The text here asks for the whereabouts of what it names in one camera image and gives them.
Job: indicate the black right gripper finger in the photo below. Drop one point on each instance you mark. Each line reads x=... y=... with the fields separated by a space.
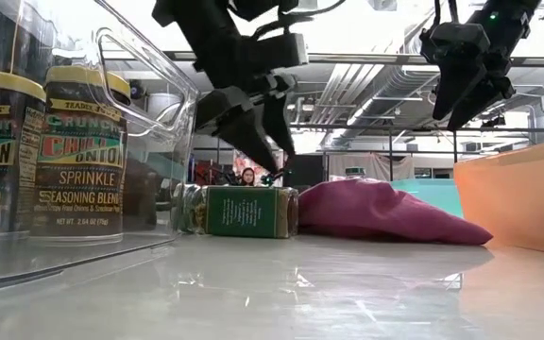
x=480 y=106
x=456 y=87

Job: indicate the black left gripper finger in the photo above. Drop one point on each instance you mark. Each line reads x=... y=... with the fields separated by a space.
x=279 y=123
x=250 y=141

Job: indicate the green-lid green-label spice jar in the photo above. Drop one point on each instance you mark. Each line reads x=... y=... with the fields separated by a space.
x=355 y=172
x=243 y=212

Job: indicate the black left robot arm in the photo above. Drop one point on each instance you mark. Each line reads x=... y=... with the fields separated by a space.
x=206 y=38

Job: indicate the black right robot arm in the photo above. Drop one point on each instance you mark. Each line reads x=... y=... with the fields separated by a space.
x=508 y=23

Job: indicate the person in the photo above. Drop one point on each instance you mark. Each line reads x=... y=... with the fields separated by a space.
x=247 y=177

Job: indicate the black display panel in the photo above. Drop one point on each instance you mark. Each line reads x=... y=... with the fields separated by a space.
x=307 y=170

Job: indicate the clear plastic bin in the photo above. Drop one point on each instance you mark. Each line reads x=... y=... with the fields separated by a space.
x=168 y=94

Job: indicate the orange plastic bin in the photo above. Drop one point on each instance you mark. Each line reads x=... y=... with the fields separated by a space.
x=522 y=198

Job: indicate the white fabric curtain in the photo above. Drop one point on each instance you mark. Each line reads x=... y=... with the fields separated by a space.
x=390 y=165

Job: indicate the teal plastic bin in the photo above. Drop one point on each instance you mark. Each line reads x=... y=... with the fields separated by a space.
x=428 y=196

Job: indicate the magenta cloth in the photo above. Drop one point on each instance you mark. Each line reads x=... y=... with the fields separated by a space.
x=376 y=212

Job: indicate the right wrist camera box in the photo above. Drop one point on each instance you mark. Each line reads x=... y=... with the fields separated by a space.
x=453 y=42

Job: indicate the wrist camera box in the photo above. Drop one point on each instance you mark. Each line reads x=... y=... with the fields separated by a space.
x=453 y=42
x=279 y=51

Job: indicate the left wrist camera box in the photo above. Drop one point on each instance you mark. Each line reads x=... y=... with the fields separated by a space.
x=279 y=51

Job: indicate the silver ceiling duct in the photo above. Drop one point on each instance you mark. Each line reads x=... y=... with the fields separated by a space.
x=347 y=94

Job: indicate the black aluminium rig frame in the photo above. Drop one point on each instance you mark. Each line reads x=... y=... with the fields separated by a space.
x=371 y=58

